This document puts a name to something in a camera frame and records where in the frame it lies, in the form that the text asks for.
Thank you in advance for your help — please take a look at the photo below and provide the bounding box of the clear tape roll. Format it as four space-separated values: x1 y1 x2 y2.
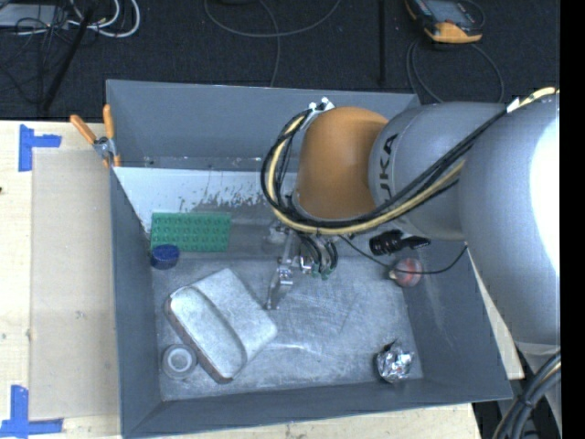
161 343 199 380

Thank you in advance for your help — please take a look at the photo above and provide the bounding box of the crumpled silver foil wrapper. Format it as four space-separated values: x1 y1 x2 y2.
375 338 416 384

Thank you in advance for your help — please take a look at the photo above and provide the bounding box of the red-brown round fruit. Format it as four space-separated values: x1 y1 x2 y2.
388 257 424 289

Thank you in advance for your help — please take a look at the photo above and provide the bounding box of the dark blue round cap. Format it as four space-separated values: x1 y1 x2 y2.
150 243 181 272

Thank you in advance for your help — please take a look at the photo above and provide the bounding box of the black cylinder on white bracket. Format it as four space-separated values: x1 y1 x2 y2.
368 229 432 257

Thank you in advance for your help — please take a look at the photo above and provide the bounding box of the pale cardboard board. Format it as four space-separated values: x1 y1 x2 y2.
27 147 121 423

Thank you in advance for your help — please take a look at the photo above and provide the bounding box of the green studded flat plate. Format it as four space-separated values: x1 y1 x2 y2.
149 211 233 253

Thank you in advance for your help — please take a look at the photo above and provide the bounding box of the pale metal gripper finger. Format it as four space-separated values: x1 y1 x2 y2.
272 266 295 311
264 266 285 311

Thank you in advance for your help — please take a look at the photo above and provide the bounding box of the grey metal bin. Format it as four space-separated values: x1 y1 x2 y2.
104 79 515 439

